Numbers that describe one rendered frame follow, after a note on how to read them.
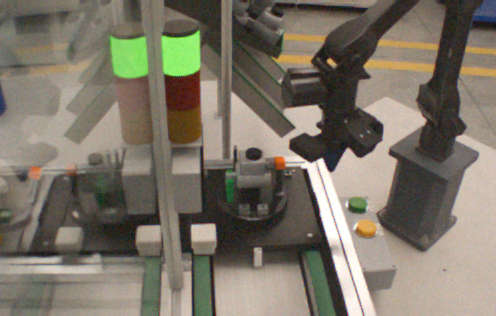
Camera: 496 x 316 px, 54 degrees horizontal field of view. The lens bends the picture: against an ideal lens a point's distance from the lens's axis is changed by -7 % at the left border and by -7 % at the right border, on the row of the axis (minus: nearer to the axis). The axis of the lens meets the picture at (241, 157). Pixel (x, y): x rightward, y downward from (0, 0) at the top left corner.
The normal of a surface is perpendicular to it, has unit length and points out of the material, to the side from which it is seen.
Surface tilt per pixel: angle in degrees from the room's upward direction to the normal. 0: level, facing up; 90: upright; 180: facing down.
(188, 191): 90
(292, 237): 0
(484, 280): 0
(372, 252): 0
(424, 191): 90
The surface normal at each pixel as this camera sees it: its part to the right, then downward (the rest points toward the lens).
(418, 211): -0.75, 0.38
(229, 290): 0.01, -0.81
